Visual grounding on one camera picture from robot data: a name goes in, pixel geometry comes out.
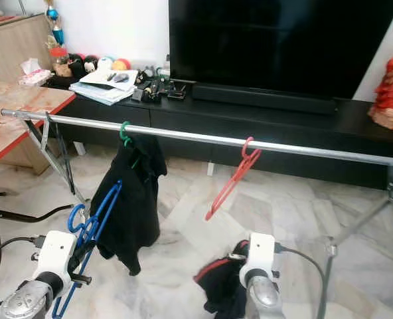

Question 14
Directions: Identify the navy polo shirt red stripe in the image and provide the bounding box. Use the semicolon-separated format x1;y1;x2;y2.
195;239;250;319

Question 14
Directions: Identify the blue plastic hanger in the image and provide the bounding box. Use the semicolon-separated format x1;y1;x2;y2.
52;179;124;319

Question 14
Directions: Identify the red plastic hanger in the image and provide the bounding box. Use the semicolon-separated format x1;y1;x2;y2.
205;136;262;221

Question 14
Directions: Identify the green hanger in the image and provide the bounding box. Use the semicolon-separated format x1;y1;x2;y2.
119;121;132;147

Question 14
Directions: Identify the black shirt green print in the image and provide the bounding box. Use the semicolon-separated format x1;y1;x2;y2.
96;135;168;276

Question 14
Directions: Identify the black TV console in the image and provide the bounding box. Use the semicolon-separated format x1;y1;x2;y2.
47;74;393;190

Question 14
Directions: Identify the silver clothes rack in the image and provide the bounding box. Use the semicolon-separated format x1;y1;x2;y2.
0;108;393;319

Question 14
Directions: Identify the black soundbar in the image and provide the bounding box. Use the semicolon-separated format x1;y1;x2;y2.
191;82;338;115

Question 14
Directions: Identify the marble top folding table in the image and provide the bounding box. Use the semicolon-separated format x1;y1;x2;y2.
0;80;78;313

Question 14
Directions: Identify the small black device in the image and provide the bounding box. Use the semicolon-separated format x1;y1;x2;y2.
167;81;187;100

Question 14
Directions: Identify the stack of white papers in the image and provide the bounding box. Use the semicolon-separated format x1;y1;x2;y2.
69;69;139;106

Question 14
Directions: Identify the small clear bottle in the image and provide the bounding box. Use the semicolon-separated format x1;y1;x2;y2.
159;56;171;84

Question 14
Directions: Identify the pink tissue pack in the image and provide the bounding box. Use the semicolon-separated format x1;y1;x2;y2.
19;58;51;87

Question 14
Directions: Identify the black white plush toy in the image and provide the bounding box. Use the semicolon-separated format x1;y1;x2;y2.
82;55;99;74

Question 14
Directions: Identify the orange ball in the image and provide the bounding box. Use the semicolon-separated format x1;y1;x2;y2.
112;58;131;72

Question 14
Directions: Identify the glass jar red lid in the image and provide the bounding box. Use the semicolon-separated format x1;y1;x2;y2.
49;47;70;77

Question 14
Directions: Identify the black television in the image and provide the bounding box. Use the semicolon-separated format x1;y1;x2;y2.
169;0;393;99

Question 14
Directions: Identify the red robed figurine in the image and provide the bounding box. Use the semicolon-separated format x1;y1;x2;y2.
368;35;393;131

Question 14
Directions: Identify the light wooden cabinet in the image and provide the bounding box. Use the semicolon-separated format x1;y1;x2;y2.
0;13;54;82

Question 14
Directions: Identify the gold blue trophy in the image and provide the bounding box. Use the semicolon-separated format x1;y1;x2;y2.
44;0;66;46

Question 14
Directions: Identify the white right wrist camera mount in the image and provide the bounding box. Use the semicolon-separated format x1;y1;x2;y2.
243;232;278;285

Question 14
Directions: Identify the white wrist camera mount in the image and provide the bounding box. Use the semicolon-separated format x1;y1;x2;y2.
243;232;278;285
34;230;78;286

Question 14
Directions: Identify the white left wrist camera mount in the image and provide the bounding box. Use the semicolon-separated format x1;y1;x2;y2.
34;230;78;286

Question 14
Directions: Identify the black camera gadget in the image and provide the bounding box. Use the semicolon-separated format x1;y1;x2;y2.
140;78;165;102

